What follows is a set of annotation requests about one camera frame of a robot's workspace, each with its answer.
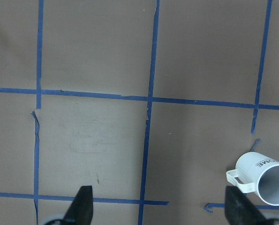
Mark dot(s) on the white ribbed mug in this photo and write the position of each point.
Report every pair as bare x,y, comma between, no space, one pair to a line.
259,174

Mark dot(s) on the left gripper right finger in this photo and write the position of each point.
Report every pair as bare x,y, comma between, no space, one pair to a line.
239,210

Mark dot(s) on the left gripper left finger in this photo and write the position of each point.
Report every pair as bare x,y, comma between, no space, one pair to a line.
80,211

